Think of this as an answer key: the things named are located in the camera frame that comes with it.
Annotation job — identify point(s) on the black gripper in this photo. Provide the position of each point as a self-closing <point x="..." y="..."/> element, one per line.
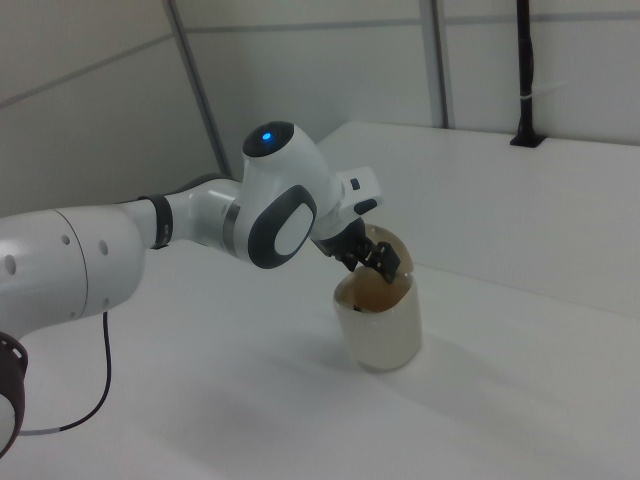
<point x="347" y="245"/>

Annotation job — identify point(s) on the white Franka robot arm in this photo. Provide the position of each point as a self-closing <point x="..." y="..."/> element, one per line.
<point x="200" y="220"/>

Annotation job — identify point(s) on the small white lidded bin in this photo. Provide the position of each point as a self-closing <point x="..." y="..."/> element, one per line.
<point x="382" y="335"/>

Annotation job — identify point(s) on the black pole with base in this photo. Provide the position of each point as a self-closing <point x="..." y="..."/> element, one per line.
<point x="525" y="75"/>

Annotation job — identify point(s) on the grey partition post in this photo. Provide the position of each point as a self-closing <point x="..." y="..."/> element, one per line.
<point x="442" y="60"/>
<point x="197" y="85"/>

